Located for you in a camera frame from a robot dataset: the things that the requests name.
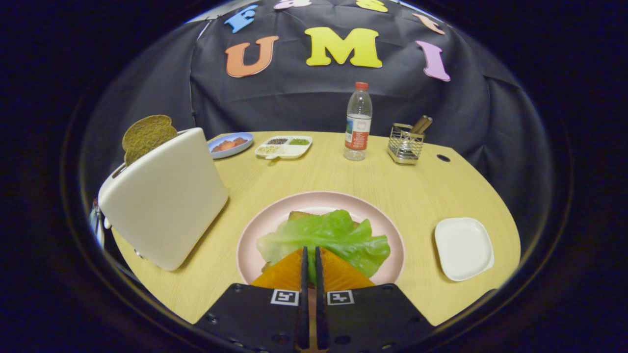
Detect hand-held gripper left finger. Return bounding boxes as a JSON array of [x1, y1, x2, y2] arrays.
[[194, 246, 310, 353]]

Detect metal wire utensil holder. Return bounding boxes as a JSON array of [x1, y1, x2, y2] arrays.
[[387, 123, 425, 165]]

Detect orange food pieces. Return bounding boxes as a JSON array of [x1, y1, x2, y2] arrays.
[[211, 137, 249, 152]]

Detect black backdrop cloth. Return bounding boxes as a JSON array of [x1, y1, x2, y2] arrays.
[[81, 0, 552, 236]]

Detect pink round plate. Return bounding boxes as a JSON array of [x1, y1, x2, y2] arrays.
[[236, 191, 406, 286]]

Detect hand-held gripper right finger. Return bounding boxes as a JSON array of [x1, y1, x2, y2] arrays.
[[315, 246, 435, 353]]

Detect white toaster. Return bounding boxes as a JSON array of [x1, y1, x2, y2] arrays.
[[97, 127, 230, 272]]

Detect clear water bottle red cap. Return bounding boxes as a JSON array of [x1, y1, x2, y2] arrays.
[[344, 82, 373, 161]]

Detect white divided tray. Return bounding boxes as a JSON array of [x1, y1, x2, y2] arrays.
[[255, 135, 313, 160]]

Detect green lettuce leaf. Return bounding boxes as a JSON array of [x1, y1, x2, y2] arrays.
[[256, 209, 392, 285]]

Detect bread slice under ham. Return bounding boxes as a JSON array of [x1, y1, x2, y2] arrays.
[[262, 210, 361, 273]]

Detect brown toast slice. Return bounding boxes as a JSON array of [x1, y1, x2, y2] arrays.
[[122, 115, 179, 166]]

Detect blue round plate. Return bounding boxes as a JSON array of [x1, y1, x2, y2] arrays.
[[207, 132, 255, 159]]

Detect white square plate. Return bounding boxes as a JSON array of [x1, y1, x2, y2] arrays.
[[434, 217, 495, 282]]

